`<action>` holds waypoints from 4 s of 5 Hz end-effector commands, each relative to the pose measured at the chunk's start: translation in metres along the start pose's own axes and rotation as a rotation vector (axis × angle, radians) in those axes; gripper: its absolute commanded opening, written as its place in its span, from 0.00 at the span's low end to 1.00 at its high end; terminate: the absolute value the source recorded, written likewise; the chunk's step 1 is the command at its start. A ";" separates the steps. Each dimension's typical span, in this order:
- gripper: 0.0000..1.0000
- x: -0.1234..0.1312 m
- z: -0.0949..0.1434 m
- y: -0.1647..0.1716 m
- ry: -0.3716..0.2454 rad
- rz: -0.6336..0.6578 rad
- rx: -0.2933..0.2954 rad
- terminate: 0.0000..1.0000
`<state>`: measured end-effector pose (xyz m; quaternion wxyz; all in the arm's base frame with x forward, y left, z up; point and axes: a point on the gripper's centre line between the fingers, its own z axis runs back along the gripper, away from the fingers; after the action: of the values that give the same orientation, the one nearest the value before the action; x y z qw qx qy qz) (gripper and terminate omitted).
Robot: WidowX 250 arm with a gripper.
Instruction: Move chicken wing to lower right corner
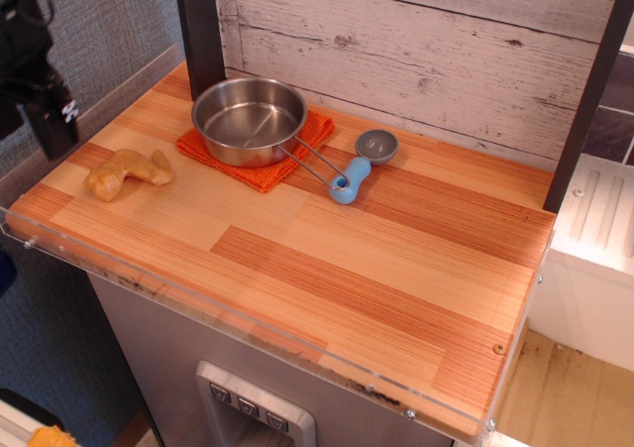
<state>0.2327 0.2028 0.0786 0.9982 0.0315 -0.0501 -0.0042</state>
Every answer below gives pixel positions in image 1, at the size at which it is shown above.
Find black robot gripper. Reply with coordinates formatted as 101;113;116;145
1;0;79;160

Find clear acrylic edge guard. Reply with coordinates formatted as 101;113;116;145
7;200;554;444

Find stainless steel pot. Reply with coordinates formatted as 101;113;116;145
191;77;338;190

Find grey toy fridge cabinet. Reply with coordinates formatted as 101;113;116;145
89;276;452;446

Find orange knitted cloth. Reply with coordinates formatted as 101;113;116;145
176;110;335;193

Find yellow object bottom left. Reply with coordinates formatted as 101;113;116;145
27;426;76;447

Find blue grey ice cream scoop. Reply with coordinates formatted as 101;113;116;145
329;129;399;204

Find silver water dispenser panel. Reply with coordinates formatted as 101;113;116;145
196;361;317;446

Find white toy sink unit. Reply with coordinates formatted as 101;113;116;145
528;155;633;370

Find dark right frame post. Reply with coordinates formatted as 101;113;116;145
543;0;633;213

